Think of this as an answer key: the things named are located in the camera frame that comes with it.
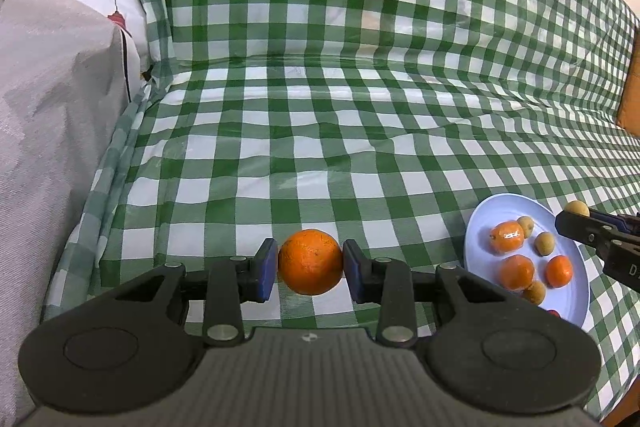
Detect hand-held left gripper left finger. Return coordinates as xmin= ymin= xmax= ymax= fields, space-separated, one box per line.
xmin=145 ymin=237 xmax=279 ymax=348

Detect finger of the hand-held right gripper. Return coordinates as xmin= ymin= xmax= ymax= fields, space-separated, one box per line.
xmin=555 ymin=208 xmax=621 ymax=254
xmin=590 ymin=210 xmax=640 ymax=239

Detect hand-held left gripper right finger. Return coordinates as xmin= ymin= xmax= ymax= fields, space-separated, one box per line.
xmin=342 ymin=238 xmax=493 ymax=348

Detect orange mandarin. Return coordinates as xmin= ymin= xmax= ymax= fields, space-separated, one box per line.
xmin=545 ymin=254 xmax=574 ymax=289
xmin=277 ymin=228 xmax=344 ymax=296
xmin=499 ymin=254 xmax=536 ymax=292

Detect light blue plate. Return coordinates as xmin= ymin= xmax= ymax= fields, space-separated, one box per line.
xmin=463 ymin=193 xmax=591 ymax=329

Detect plastic-wrapped mandarin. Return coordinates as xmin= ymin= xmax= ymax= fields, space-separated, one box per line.
xmin=488 ymin=220 xmax=526 ymax=257

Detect wooden board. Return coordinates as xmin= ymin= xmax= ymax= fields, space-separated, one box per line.
xmin=616 ymin=27 xmax=640 ymax=132

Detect green checked tablecloth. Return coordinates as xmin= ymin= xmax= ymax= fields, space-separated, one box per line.
xmin=40 ymin=0 xmax=640 ymax=427

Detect grey cloth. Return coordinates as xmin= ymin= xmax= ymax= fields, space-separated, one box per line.
xmin=0 ymin=0 xmax=151 ymax=427

